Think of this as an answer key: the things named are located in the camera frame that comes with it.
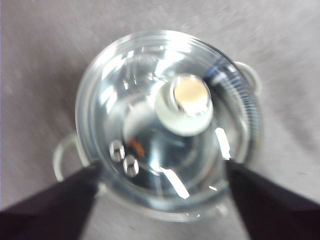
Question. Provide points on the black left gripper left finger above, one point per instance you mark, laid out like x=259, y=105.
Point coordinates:
x=50, y=210

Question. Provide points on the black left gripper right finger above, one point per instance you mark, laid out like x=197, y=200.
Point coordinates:
x=275, y=207

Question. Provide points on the glass lid with green knob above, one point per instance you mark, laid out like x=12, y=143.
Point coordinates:
x=185, y=110

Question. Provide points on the pale green electric cooking pot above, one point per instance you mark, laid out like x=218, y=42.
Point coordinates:
x=255, y=77

